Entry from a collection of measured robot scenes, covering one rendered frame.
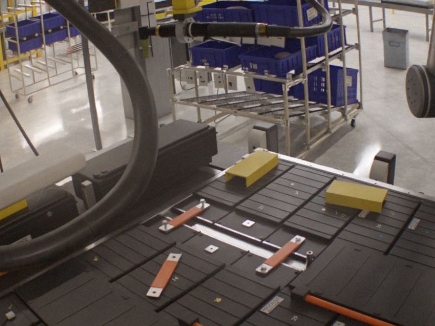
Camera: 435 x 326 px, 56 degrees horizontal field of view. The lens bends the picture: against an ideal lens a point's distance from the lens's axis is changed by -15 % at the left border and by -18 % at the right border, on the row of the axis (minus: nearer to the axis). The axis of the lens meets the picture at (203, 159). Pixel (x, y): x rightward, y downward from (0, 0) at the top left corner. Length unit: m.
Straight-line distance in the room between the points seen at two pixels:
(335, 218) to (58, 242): 0.77
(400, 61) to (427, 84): 5.51
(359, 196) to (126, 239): 0.56
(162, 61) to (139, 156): 4.41
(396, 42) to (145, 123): 6.61
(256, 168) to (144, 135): 0.77
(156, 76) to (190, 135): 3.55
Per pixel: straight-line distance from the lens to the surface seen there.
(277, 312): 0.85
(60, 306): 0.93
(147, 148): 0.54
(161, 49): 4.90
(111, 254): 1.06
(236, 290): 0.91
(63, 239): 0.48
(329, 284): 0.90
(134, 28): 3.77
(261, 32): 1.32
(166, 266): 0.99
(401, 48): 7.08
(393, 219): 1.13
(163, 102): 5.00
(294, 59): 3.57
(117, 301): 0.91
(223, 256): 1.02
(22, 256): 0.48
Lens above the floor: 1.59
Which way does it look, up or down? 24 degrees down
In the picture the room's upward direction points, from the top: 6 degrees counter-clockwise
